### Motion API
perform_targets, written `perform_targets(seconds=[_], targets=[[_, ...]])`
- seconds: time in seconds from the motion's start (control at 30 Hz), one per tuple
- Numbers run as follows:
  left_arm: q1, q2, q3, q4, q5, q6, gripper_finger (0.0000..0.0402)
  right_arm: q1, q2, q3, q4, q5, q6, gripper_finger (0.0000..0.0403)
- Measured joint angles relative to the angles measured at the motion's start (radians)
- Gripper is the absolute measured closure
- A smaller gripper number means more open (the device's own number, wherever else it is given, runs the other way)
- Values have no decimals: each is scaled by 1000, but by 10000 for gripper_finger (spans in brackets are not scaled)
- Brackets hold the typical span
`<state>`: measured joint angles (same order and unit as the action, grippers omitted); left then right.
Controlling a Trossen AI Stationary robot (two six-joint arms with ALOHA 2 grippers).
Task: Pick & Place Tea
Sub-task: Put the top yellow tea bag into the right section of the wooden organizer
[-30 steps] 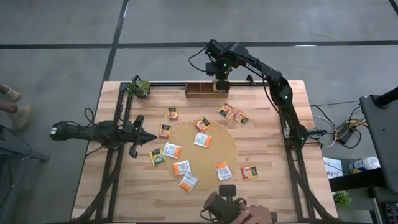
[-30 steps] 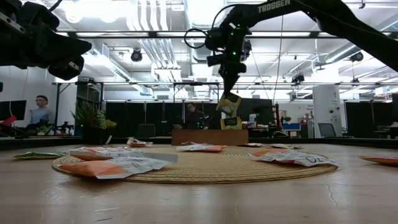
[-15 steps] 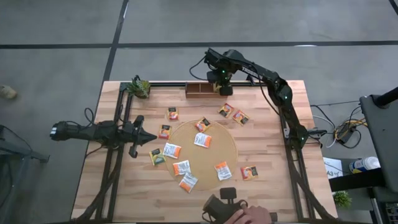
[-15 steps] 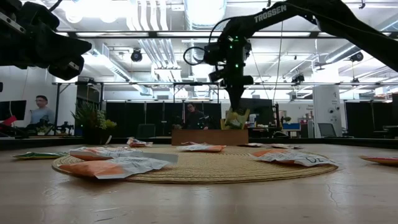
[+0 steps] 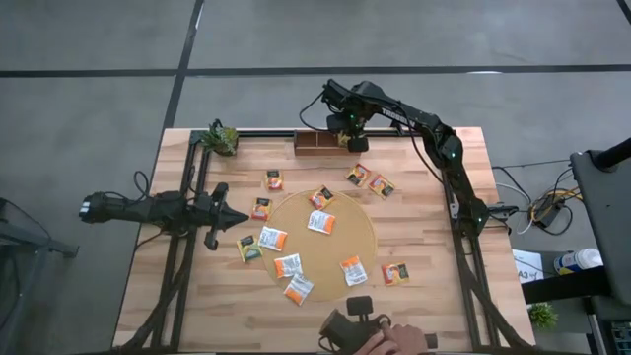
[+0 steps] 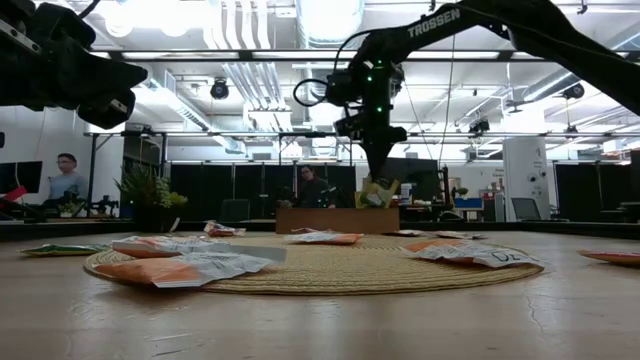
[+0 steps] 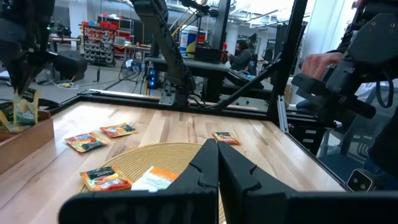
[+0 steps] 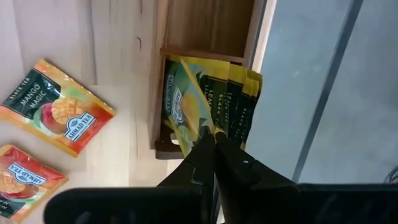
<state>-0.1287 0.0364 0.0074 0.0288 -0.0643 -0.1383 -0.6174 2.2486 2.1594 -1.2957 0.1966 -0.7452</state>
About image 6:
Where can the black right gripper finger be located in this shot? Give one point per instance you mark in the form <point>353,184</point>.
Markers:
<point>389,156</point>
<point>374,157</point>

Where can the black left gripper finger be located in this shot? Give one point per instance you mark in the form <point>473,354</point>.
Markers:
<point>107,75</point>

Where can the orange black tea packet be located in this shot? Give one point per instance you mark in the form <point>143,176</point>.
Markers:
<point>222,230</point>
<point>617,257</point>
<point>406,233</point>

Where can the small black background robot arm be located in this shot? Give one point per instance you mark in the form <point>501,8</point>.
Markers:
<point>105,205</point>

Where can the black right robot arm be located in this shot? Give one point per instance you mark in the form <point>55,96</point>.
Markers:
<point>500,20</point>

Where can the white orange Tazo tea packet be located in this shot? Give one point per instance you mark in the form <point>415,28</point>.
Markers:
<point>480,256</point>
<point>150,271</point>
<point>325,238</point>
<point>145,251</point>
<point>200,241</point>

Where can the pink orange tea packet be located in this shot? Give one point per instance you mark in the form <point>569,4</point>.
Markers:
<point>460,235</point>

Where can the large dark display screen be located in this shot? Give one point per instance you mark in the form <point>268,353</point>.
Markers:
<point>420,175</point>

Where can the wooden three-compartment box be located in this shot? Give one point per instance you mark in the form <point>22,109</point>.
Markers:
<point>310,221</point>

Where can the blue storage bin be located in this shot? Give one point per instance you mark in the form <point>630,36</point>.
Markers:
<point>467,203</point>

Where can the black beam with light strips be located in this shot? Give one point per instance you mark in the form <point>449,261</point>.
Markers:
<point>310,55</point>

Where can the small dark computer monitor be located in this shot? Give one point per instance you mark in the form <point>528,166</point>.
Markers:
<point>22,176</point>

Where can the round woven straw placemat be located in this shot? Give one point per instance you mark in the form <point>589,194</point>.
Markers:
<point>350,272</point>

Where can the red object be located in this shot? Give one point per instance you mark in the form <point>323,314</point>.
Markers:
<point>12,194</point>

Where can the spiky green plant dark pot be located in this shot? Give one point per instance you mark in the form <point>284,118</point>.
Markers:
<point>150,192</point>

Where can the white building column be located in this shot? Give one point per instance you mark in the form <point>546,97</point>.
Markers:
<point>525,170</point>

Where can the grey office chair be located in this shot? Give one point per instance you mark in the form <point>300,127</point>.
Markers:
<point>525,209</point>

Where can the dark green office chair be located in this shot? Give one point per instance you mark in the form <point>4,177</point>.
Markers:
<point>235,210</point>

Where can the black partition panels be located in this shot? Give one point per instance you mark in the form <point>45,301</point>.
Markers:
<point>580,192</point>
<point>205,190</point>

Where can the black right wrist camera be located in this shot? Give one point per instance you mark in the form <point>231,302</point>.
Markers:
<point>342,89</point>

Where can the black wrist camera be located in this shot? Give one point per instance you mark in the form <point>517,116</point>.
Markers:
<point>342,89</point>
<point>65,22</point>

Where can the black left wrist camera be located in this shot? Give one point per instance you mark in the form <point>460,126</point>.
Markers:
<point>65,22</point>

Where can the black ceiling-mounted camera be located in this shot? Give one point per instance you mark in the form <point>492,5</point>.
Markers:
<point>219,89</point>
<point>574,91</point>
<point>479,126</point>

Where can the silver ventilation duct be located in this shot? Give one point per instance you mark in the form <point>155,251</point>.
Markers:
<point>320,30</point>

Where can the black background rig frame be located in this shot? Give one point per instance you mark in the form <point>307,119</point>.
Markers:
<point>225,134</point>

